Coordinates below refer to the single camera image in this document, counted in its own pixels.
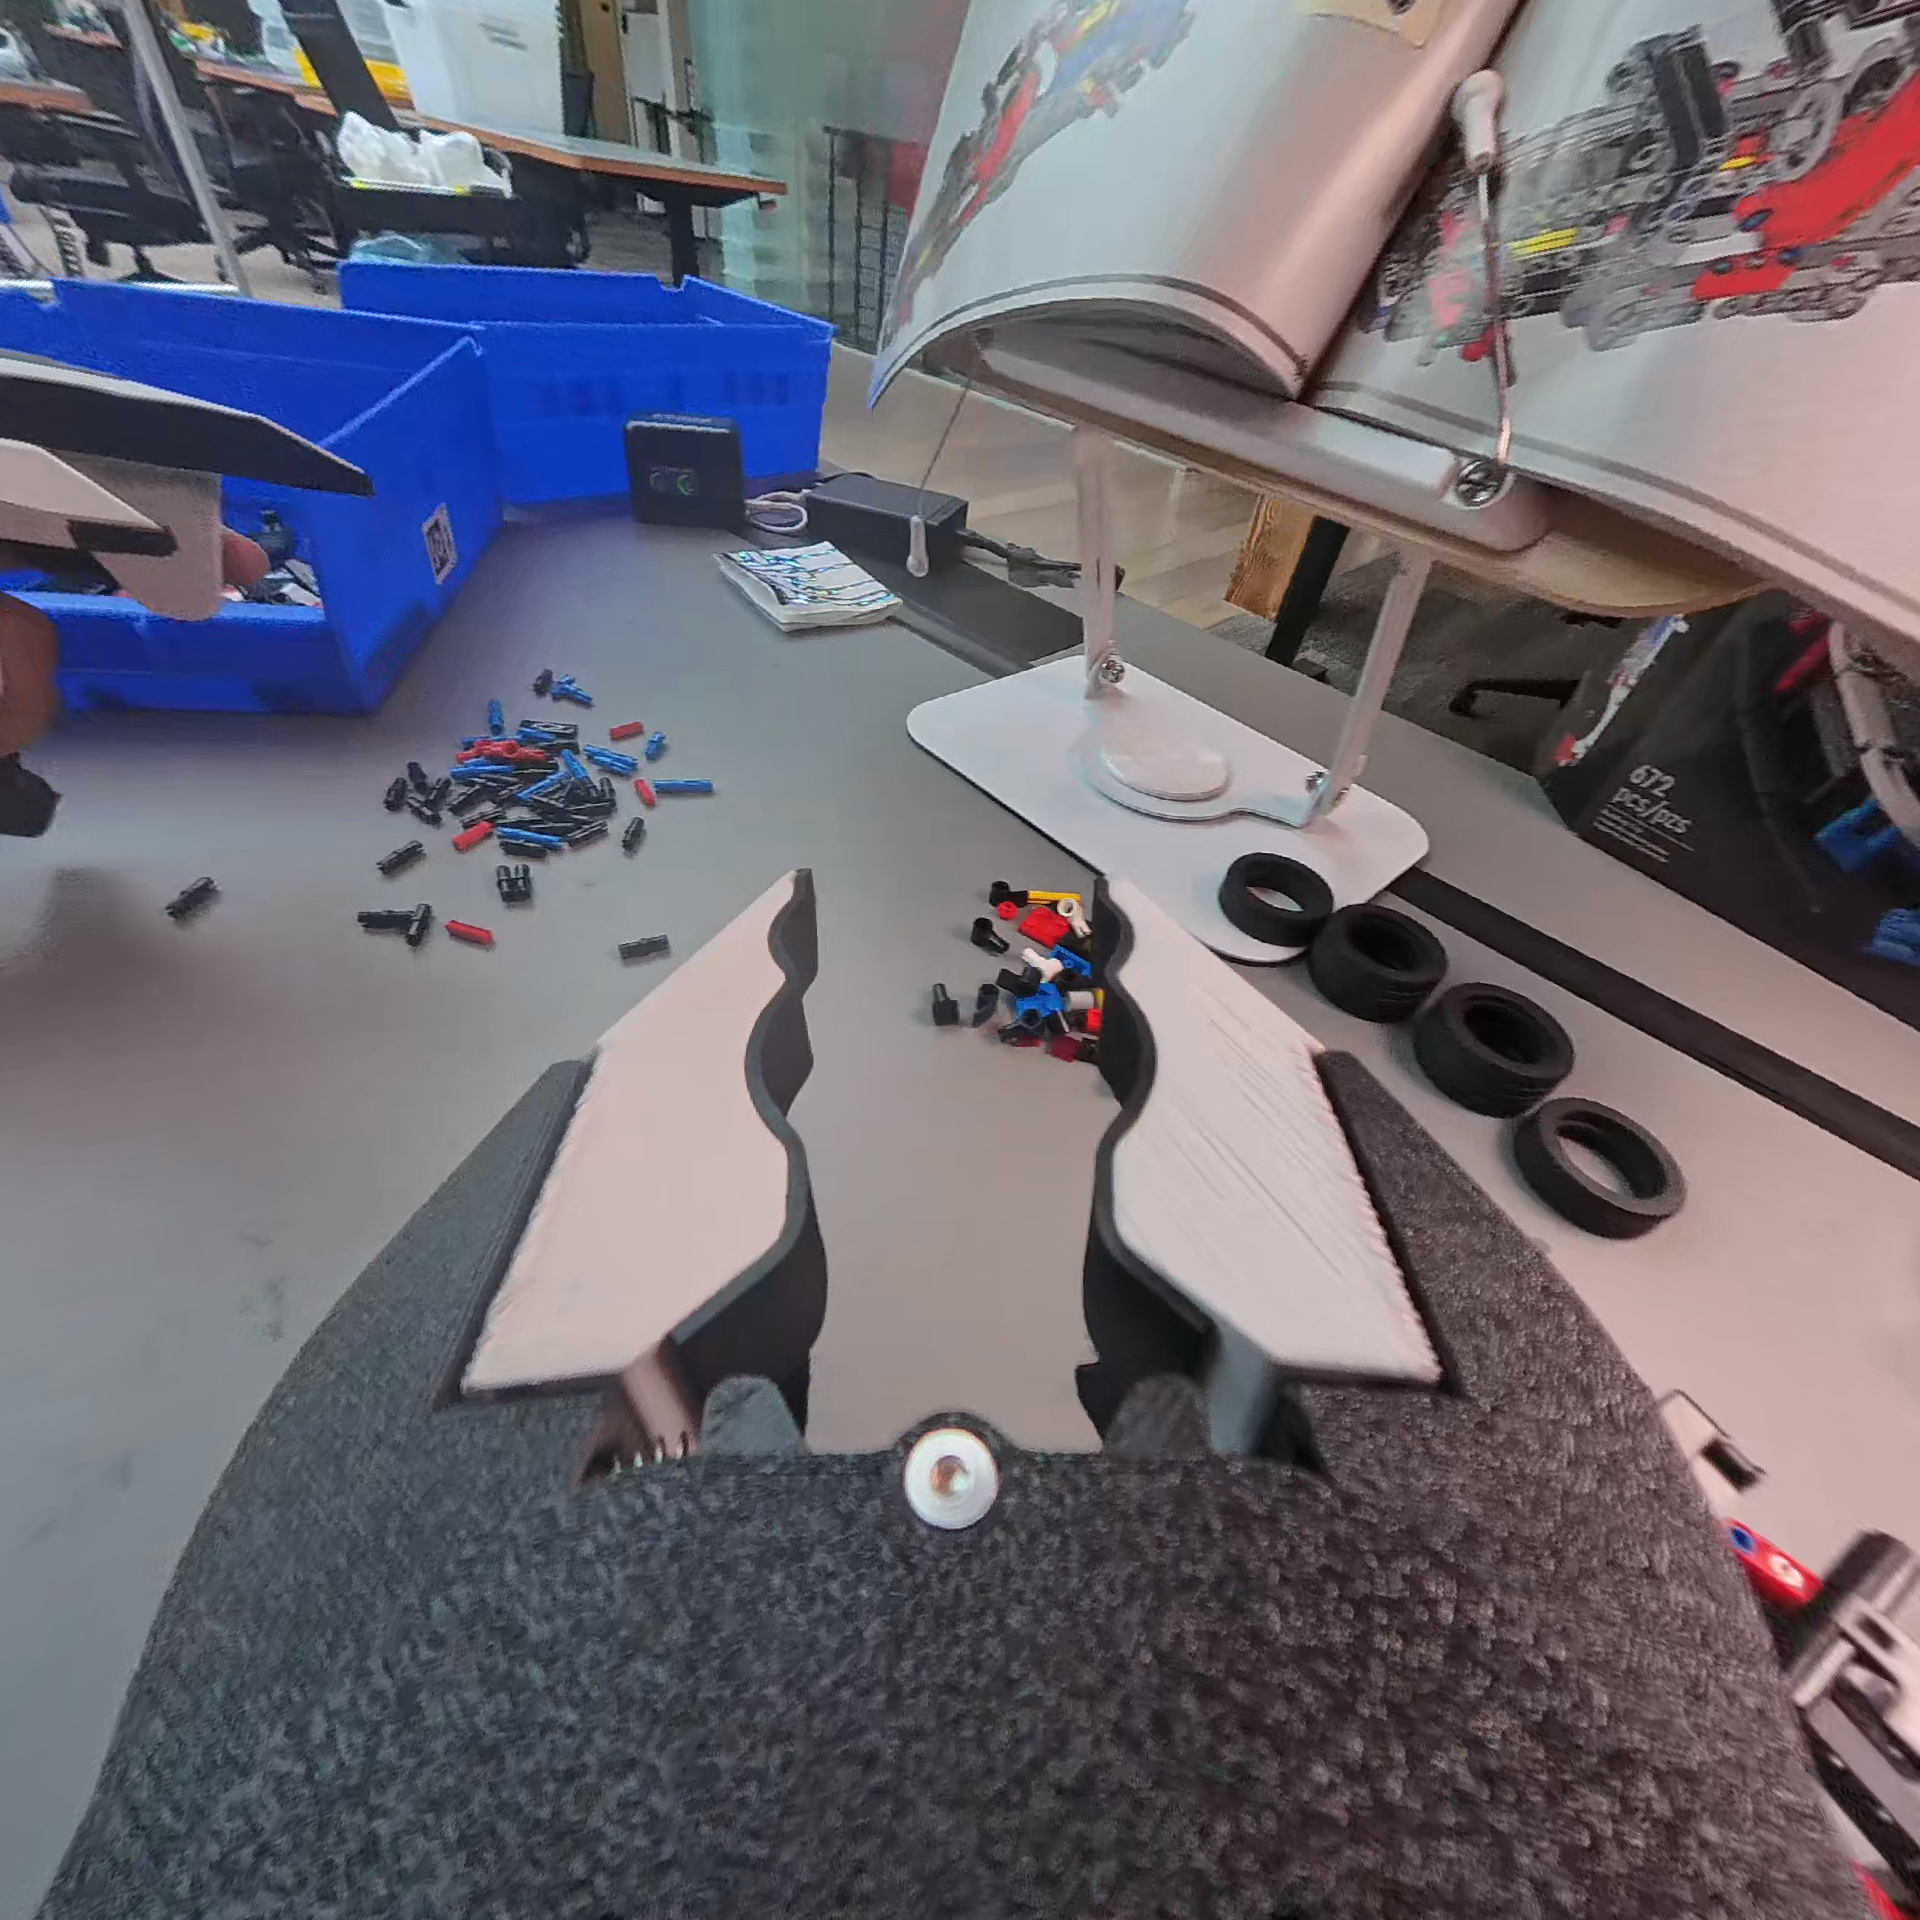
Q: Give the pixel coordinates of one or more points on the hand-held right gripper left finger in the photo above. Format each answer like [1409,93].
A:
[629,1200]

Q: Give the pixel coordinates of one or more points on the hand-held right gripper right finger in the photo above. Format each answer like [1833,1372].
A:
[1260,1200]

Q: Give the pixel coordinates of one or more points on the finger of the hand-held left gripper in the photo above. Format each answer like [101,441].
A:
[150,435]
[181,557]

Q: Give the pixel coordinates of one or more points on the pile of mixed colourful bricks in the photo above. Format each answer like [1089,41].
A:
[1043,923]

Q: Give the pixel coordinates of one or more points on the toy instruction booklet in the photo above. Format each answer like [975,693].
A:
[1201,225]

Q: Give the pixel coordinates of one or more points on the grey desk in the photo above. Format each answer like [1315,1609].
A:
[300,1125]

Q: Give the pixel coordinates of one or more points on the background wooden desk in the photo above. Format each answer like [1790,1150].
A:
[629,167]

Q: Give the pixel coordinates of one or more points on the person's left hand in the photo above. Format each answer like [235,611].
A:
[25,676]

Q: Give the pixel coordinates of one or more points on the blue plastic bin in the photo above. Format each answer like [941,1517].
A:
[662,359]
[406,495]

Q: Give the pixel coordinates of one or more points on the black rubber toy tyre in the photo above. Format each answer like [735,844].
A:
[1277,902]
[1598,1193]
[1485,1072]
[1373,983]

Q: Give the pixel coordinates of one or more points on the white plastic bags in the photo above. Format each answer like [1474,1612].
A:
[422,159]

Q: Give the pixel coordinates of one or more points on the pile of black blue pins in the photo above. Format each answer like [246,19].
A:
[525,796]

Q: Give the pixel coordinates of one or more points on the black device with green display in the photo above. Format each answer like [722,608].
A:
[682,473]

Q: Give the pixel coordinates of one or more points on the white metal book stand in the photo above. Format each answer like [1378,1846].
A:
[1050,720]

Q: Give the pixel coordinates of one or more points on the black toy set box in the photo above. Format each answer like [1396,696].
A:
[1682,780]

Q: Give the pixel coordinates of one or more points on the small printed paper booklet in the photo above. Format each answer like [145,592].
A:
[810,585]

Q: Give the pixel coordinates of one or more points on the black power adapter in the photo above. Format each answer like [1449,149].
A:
[885,517]

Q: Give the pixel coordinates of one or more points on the partly built toy car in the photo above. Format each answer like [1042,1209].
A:
[1862,1652]

